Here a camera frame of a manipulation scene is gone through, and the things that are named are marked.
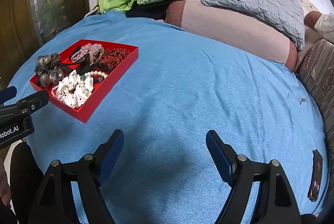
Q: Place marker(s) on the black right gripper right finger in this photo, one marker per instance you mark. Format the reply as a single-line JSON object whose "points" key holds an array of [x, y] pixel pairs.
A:
{"points": [[232, 167]]}

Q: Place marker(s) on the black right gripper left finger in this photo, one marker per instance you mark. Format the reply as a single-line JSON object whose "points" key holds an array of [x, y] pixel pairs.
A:
{"points": [[106, 156]]}

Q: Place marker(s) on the white dotted scrunchie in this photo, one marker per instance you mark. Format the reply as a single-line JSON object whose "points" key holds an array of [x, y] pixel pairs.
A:
{"points": [[74, 90]]}

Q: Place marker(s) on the grey organza scrunchie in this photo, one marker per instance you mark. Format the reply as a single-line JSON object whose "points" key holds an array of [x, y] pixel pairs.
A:
{"points": [[48, 70]]}

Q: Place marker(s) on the black hair claw clip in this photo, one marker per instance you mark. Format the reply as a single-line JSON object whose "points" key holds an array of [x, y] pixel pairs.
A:
{"points": [[82, 67]]}

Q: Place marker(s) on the dark red dotted scrunchie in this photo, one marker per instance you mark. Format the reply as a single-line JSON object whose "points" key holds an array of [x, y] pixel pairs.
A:
{"points": [[113, 57]]}

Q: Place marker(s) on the red white plaid scrunchie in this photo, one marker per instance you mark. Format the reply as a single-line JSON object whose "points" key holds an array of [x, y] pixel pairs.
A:
{"points": [[93, 51]]}

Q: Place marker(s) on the left hand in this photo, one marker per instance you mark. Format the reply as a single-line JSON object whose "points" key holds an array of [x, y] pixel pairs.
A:
{"points": [[5, 191]]}

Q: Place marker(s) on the red plastic tray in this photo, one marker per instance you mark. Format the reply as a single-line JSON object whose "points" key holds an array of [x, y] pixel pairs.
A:
{"points": [[103, 82]]}

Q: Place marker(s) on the black smartphone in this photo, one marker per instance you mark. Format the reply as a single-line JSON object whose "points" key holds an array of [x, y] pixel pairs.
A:
{"points": [[314, 189]]}

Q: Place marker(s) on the blue bed sheet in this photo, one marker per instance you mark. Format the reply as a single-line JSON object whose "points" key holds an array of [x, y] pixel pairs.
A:
{"points": [[181, 86]]}

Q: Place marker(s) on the striped brown floral cushion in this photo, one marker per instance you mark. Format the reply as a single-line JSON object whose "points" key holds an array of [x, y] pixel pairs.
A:
{"points": [[316, 74]]}

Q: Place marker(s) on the pink bolster pillow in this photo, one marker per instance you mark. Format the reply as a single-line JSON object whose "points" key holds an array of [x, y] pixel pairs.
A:
{"points": [[233, 28]]}

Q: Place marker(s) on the stained glass wooden door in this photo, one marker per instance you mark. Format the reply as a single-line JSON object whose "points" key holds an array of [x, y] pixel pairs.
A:
{"points": [[26, 25]]}

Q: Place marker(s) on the white wrapped bolster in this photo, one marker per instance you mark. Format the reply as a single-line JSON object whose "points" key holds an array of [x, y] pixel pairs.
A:
{"points": [[322, 23]]}

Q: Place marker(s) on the grey quilted pillow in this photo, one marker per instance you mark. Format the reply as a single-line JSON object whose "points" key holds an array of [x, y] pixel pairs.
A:
{"points": [[286, 16]]}

